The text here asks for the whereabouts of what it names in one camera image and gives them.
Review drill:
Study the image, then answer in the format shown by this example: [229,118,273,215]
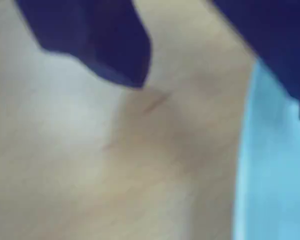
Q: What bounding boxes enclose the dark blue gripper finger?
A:
[209,0,300,121]
[14,0,153,89]

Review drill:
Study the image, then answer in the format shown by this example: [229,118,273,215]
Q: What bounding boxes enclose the light turquoise plastic bowl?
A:
[231,58,300,240]

